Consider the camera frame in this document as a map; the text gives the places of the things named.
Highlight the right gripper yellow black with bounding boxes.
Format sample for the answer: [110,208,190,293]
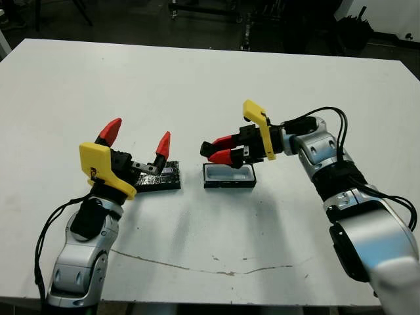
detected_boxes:
[208,99,286,167]

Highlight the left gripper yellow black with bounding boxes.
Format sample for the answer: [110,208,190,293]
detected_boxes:
[79,117,172,206]

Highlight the black box lid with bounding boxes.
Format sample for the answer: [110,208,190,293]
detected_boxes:
[134,159,182,193]

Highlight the black box with white lining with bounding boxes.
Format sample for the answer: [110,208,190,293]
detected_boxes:
[202,162,256,189]

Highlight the metal pole stand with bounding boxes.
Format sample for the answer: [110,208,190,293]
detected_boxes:
[240,12,253,51]

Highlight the black stand leg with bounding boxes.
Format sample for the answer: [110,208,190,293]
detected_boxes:
[72,0,94,27]

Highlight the small white table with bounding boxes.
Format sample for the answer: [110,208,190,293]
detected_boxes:
[0,9,12,62]

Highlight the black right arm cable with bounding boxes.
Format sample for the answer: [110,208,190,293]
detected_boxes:
[288,106,420,230]

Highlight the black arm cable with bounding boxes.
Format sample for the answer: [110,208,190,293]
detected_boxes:
[33,193,96,306]
[288,106,420,230]

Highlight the black wheeled cart frame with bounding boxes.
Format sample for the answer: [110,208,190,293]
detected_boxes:
[169,0,250,24]

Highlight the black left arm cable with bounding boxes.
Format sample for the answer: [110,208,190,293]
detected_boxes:
[33,193,96,306]

